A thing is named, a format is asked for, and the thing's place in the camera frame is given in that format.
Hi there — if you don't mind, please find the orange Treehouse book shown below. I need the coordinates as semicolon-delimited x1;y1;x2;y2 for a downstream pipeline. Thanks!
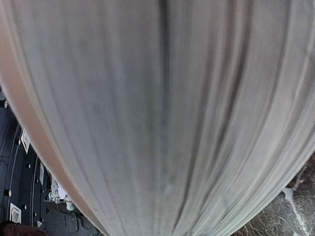
0;0;315;236

